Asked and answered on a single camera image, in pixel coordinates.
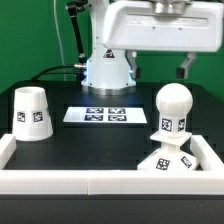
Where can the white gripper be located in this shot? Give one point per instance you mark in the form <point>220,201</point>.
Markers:
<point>134,25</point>

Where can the white lamp bulb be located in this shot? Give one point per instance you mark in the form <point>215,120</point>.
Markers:
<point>173,101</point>

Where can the white lamp base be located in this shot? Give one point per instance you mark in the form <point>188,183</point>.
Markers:
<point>169,157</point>

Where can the white lamp shade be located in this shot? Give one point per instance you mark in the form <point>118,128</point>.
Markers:
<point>31,119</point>

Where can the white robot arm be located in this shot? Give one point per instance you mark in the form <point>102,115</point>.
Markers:
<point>108,72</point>

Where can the white marker sheet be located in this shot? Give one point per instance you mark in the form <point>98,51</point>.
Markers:
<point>114,115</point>

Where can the white U-shaped fence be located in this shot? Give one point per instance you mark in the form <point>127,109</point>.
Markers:
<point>208,181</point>

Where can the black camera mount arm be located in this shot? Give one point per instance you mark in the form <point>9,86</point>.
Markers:
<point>74,8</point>

